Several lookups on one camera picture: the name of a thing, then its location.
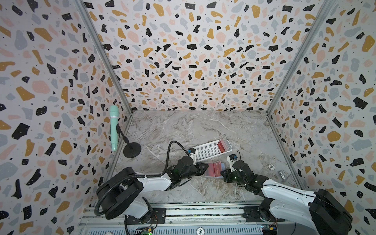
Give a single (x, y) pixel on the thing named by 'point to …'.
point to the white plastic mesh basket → (209, 150)
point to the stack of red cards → (224, 145)
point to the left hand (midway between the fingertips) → (213, 166)
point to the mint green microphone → (114, 111)
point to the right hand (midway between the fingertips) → (222, 173)
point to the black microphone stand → (132, 150)
